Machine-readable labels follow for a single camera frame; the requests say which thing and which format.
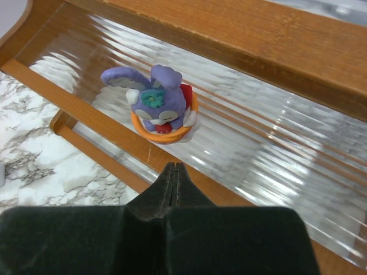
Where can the purple bunny orange cup toy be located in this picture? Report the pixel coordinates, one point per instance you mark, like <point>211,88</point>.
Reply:
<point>164,110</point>

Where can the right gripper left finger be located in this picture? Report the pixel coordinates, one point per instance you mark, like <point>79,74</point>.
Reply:
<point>87,239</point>

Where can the wooden tiered shelf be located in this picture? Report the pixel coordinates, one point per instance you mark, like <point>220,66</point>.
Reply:
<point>281,95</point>

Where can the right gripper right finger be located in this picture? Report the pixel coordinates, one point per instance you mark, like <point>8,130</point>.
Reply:
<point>238,240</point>

